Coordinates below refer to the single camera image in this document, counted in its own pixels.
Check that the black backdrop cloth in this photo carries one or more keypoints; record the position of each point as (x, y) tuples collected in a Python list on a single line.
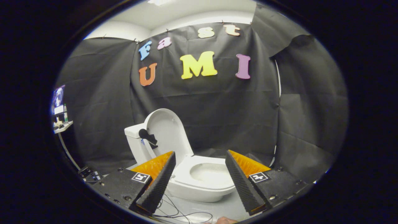
[(217, 109)]

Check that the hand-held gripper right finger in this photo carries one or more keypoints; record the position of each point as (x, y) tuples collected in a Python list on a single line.
[(244, 186)]

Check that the cluttered wall shelf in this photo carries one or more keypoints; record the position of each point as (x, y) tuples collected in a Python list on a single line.
[(59, 105)]

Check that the white toilet bowl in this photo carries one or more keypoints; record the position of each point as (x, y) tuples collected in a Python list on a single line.
[(192, 194)]

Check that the small black floor device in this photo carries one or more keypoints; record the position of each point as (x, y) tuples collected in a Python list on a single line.
[(90, 174)]

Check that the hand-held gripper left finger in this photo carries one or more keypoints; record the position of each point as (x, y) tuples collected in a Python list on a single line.
[(157, 186)]

